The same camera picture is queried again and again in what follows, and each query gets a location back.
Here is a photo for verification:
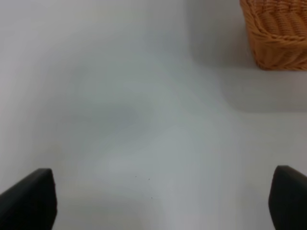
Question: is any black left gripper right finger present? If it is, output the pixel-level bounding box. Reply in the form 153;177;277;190
268;165;307;230

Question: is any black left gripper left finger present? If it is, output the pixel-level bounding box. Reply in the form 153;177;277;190
0;168;58;230

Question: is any orange wicker basket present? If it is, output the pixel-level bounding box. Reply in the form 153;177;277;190
240;0;307;71

